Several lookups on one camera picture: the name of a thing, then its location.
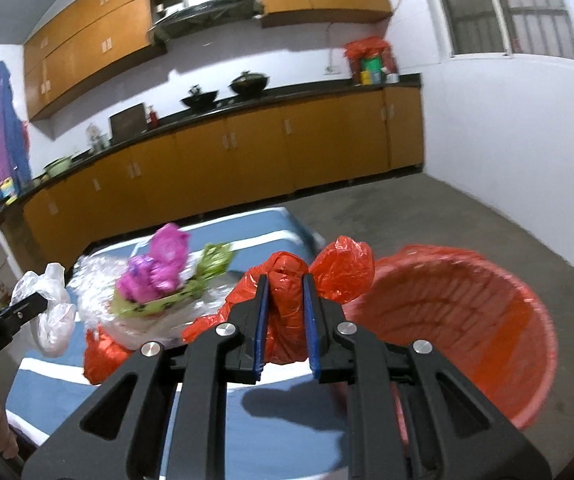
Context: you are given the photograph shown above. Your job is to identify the white plastic bag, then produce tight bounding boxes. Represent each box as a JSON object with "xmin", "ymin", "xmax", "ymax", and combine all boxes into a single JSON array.
[{"xmin": 11, "ymin": 262, "xmax": 75, "ymax": 359}]

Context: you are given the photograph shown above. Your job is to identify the clear bubble wrap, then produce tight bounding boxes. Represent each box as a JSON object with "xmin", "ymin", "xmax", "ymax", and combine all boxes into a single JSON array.
[{"xmin": 69, "ymin": 252, "xmax": 243, "ymax": 350}]

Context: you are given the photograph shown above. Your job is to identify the purple plastic bag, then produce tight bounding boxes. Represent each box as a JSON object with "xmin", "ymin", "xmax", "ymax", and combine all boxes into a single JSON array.
[{"xmin": 116, "ymin": 223, "xmax": 189, "ymax": 304}]

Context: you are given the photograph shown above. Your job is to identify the red lined trash basket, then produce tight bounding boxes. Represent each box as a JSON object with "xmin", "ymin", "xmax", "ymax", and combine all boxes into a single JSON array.
[{"xmin": 343, "ymin": 245, "xmax": 558, "ymax": 429}]

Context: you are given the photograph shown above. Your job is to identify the red bottle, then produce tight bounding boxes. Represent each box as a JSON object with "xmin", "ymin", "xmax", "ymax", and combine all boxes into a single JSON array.
[{"xmin": 147, "ymin": 106, "xmax": 159, "ymax": 129}]

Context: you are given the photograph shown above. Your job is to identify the lower wooden kitchen cabinets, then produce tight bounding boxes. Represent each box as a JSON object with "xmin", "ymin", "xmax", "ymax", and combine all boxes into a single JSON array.
[{"xmin": 22, "ymin": 86, "xmax": 425, "ymax": 266}]

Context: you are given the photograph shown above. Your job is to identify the green bowl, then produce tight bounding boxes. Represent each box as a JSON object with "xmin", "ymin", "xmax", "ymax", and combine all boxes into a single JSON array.
[{"xmin": 44, "ymin": 156, "xmax": 73, "ymax": 179}]

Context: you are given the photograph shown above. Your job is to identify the black wok left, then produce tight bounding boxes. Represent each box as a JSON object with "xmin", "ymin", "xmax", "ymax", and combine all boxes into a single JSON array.
[{"xmin": 181, "ymin": 84, "xmax": 219, "ymax": 113}]

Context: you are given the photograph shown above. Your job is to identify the red bag on counter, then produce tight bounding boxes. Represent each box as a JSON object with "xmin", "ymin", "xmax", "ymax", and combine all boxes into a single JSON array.
[{"xmin": 345, "ymin": 36, "xmax": 398, "ymax": 86}]

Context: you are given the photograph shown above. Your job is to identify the dark cutting board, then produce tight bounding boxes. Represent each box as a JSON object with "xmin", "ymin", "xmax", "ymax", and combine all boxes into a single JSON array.
[{"xmin": 109, "ymin": 103, "xmax": 148, "ymax": 145}]

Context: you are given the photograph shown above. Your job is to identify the black wok with lid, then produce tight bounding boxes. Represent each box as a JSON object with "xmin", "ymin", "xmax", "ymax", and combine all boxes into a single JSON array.
[{"xmin": 229, "ymin": 70, "xmax": 270, "ymax": 99}]

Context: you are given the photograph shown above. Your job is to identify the red plastic bag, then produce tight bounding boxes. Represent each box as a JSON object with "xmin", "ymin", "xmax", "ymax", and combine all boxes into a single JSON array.
[
  {"xmin": 83, "ymin": 326, "xmax": 133, "ymax": 386},
  {"xmin": 182, "ymin": 235, "xmax": 375, "ymax": 365}
]

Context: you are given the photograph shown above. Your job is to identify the upper wooden cabinets left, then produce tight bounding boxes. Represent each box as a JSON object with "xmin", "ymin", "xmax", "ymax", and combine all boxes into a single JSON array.
[{"xmin": 24, "ymin": 0, "xmax": 167, "ymax": 120}]

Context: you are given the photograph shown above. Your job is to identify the glass jar on counter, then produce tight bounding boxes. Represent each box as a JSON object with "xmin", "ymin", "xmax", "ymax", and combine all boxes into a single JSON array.
[{"xmin": 86, "ymin": 124, "xmax": 109, "ymax": 154}]

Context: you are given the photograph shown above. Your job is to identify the green printed plastic bag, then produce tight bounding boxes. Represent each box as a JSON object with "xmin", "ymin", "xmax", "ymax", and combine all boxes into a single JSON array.
[{"xmin": 109, "ymin": 244, "xmax": 234, "ymax": 318}]

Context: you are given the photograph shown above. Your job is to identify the barred window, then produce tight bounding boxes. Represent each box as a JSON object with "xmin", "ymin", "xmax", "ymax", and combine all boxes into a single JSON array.
[{"xmin": 441, "ymin": 0, "xmax": 574, "ymax": 60}]

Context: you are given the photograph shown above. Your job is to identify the range hood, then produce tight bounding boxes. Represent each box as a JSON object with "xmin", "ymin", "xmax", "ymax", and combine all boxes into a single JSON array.
[{"xmin": 147, "ymin": 0, "xmax": 264, "ymax": 44}]

